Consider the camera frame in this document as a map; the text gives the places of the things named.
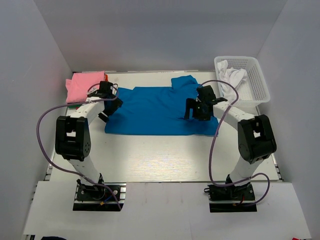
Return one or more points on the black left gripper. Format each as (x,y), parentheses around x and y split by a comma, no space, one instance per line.
(110,110)

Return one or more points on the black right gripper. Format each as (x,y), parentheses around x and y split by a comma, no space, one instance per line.
(196,110)

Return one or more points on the blue t-shirt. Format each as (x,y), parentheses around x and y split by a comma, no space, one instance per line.
(159,111)

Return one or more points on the white t-shirt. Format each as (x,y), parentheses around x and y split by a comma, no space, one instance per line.
(232,76)

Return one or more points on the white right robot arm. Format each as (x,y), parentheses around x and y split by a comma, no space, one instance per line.
(255,137)

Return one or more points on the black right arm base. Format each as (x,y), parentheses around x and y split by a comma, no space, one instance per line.
(231,199)

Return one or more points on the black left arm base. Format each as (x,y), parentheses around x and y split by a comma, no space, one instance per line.
(89,198)

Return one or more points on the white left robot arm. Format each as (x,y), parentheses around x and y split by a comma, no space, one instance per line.
(72,137)

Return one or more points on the green folded t-shirt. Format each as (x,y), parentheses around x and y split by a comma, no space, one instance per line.
(74,106)

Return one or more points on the pink folded t-shirt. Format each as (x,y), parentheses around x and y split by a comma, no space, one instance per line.
(77,87)

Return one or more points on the white plastic laundry basket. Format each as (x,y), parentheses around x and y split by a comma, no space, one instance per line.
(254,90)

